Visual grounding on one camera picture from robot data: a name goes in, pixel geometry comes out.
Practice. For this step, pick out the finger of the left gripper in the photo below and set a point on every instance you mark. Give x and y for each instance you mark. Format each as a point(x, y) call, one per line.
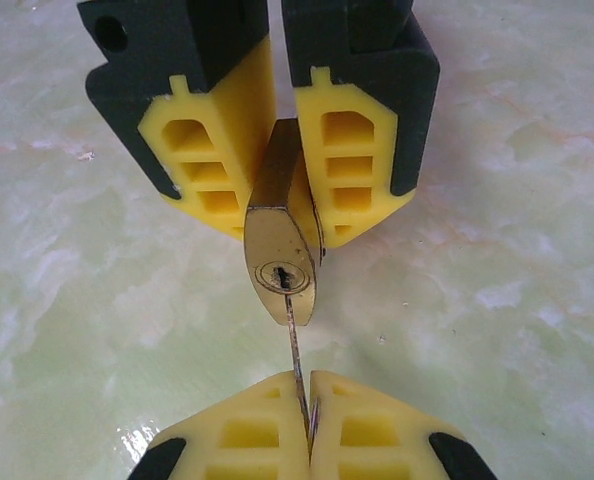
point(152, 75)
point(367, 65)

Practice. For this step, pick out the brass padlock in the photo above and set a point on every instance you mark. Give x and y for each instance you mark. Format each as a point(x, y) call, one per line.
point(277, 240)

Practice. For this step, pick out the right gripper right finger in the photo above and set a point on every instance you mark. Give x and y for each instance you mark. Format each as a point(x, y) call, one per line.
point(414, 430)

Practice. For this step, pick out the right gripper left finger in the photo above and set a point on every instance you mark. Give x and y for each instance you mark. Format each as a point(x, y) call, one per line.
point(202, 435)

